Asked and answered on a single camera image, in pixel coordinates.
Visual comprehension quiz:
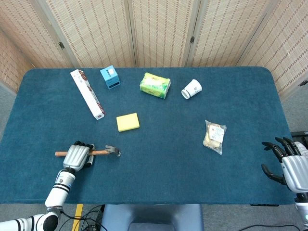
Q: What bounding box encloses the clear bag of snacks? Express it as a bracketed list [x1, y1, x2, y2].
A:
[202, 120, 227, 156]

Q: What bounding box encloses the black cable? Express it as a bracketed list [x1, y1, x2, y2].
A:
[57, 205, 105, 231]
[240, 224, 301, 231]

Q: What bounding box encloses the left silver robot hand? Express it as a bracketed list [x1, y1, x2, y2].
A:
[63, 141, 95, 172]

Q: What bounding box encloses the green tissue pack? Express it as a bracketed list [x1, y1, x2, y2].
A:
[139, 72, 171, 99]

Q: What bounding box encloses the yellow sponge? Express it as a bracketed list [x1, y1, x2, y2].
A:
[116, 113, 141, 132]

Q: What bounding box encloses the woven folding screen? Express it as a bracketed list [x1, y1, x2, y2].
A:
[0, 0, 308, 102]

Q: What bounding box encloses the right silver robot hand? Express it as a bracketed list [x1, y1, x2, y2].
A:
[261, 137, 308, 193]

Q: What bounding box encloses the small blue box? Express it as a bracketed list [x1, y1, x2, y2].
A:
[100, 65, 121, 90]

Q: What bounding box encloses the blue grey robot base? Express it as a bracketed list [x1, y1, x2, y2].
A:
[100, 204, 204, 231]

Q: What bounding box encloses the blue table cloth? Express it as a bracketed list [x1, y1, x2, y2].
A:
[0, 66, 298, 205]

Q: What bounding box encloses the white paper cup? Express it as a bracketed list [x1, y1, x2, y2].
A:
[181, 79, 203, 100]

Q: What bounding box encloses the yellow floor tape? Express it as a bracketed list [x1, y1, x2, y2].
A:
[72, 204, 84, 231]

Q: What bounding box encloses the long white box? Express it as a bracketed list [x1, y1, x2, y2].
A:
[70, 69, 106, 120]

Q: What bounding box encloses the black equipment box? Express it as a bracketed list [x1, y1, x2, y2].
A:
[290, 131, 308, 148]

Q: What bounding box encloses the wooden handle claw hammer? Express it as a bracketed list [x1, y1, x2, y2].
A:
[54, 145, 122, 158]

